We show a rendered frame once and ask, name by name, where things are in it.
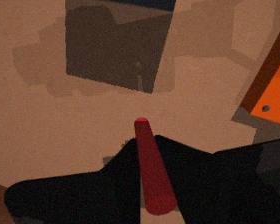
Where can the dark red peg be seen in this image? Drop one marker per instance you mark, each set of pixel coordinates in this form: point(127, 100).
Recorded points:
point(158, 193)

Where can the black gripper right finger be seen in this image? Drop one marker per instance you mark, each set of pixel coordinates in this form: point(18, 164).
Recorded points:
point(202, 181)

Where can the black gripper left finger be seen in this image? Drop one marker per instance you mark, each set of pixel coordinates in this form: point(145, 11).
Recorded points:
point(112, 194)

